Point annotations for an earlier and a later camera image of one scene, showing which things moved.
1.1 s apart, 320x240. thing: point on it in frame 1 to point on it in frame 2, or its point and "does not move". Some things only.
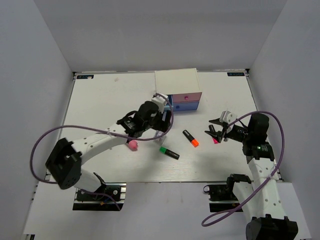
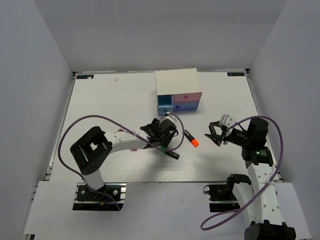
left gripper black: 162,125 to 155,122
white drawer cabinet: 182,86 does not move
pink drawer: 191,97 does not move
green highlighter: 169,152 does not move
